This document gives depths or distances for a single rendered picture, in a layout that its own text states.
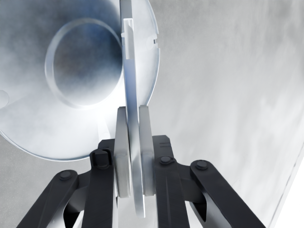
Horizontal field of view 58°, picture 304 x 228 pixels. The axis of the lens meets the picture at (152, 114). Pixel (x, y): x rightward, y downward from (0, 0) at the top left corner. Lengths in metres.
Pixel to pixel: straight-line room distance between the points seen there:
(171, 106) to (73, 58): 0.81
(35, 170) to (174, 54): 0.65
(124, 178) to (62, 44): 0.25
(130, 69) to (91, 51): 0.23
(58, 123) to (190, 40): 0.85
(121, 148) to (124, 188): 0.02
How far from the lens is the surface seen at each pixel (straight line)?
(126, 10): 0.19
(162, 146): 0.17
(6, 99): 0.37
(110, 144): 0.18
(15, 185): 0.85
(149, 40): 0.48
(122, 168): 0.15
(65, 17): 0.39
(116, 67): 0.43
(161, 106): 1.11
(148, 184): 0.16
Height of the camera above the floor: 0.68
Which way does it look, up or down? 39 degrees down
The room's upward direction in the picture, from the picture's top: 111 degrees clockwise
